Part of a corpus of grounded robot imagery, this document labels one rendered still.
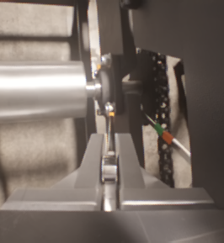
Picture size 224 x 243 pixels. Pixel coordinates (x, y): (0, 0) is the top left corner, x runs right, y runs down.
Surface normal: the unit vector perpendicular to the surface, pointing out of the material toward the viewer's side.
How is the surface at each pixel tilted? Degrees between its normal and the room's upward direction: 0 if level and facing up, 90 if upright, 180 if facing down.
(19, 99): 20
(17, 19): 0
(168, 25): 90
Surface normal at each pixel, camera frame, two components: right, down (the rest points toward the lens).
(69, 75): 0.22, -0.25
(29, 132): 0.24, -0.01
